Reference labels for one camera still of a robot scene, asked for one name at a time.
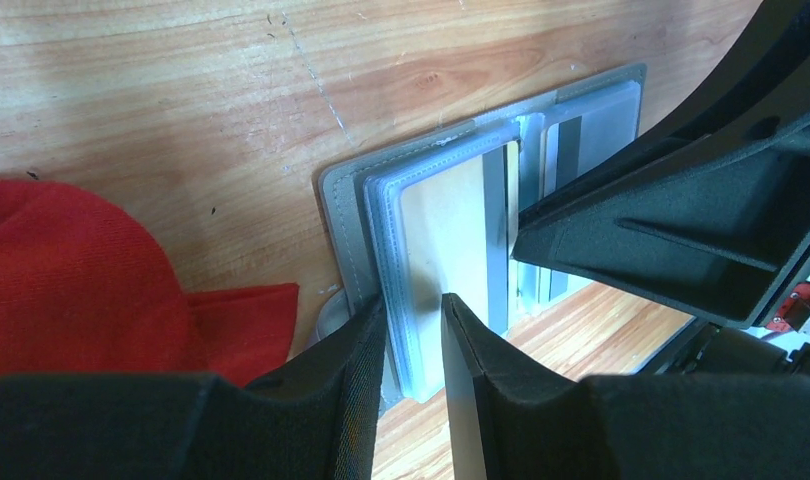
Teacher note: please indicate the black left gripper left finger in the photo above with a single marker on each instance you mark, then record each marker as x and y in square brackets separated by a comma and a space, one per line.
[313, 418]

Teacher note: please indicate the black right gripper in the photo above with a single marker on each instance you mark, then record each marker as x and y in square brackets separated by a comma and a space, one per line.
[717, 227]

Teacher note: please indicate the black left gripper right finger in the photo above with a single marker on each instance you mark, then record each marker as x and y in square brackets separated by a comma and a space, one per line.
[714, 403]

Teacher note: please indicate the gold credit card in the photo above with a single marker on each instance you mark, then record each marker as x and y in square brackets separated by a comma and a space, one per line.
[456, 231]

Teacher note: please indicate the grey card holder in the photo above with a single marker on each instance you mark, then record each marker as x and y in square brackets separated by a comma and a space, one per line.
[561, 134]

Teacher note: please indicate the red cloth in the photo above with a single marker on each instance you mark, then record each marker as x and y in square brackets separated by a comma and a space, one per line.
[85, 288]

